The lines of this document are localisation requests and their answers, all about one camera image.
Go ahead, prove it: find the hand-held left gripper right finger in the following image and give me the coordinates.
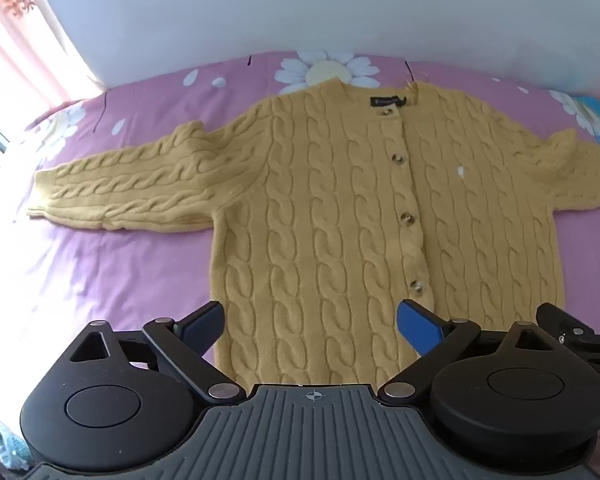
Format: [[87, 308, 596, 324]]
[[378, 298, 557, 404]]

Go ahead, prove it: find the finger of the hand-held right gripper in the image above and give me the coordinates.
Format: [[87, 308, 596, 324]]
[[535, 302, 600, 386]]

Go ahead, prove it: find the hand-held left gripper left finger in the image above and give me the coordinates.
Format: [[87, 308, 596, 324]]
[[68, 300, 247, 404]]

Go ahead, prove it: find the yellow cable-knit cardigan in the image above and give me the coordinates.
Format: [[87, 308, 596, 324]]
[[27, 77, 600, 387]]

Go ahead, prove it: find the pink floral bed sheet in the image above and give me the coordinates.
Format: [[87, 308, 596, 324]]
[[0, 50, 600, 411]]

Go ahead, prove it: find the pink floral curtain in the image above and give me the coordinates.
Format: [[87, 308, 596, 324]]
[[0, 0, 104, 128]]

